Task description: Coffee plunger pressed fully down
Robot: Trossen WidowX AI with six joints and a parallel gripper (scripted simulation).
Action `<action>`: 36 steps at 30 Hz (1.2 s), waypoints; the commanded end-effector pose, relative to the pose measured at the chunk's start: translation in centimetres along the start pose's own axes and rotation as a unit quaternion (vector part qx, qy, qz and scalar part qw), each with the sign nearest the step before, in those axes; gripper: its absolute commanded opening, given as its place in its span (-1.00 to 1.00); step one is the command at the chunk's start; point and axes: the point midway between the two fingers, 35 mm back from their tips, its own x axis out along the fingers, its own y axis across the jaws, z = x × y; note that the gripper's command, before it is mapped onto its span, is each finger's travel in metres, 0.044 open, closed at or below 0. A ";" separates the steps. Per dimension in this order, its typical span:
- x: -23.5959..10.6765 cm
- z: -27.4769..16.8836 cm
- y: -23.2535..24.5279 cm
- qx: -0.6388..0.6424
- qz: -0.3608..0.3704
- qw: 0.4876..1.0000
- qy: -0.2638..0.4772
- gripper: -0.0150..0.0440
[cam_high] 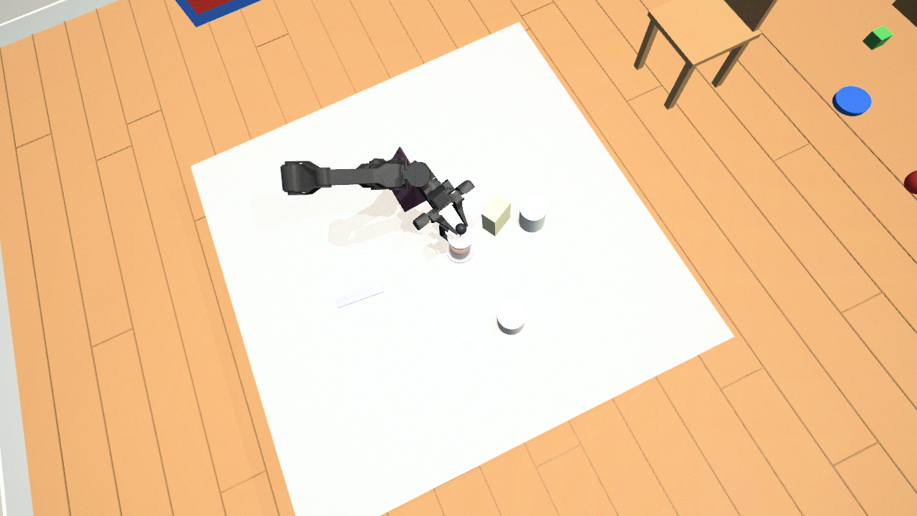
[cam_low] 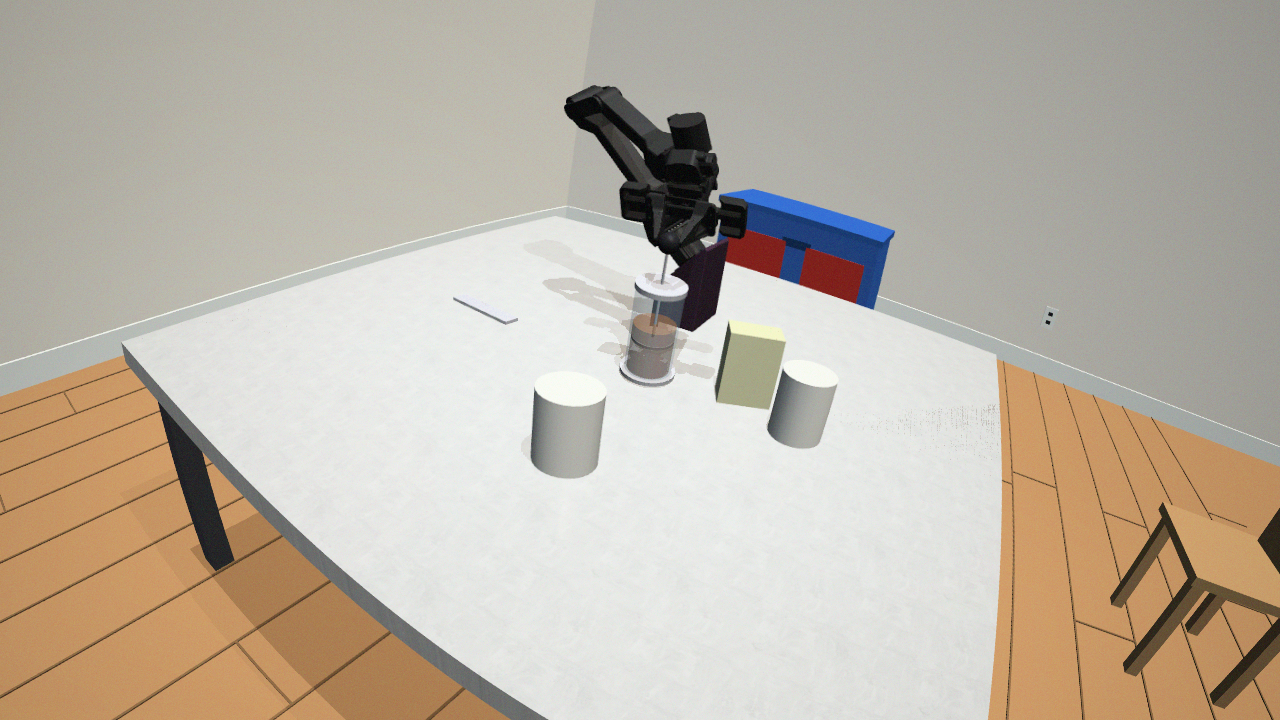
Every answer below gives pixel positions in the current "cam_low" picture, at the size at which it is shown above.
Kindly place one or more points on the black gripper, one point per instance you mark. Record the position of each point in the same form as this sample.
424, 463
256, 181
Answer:
640, 203

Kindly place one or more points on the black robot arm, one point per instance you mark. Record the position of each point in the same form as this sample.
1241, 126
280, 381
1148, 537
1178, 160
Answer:
678, 158

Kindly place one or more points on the glass french press with plunger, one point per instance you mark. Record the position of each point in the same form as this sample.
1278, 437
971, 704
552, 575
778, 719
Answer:
655, 321

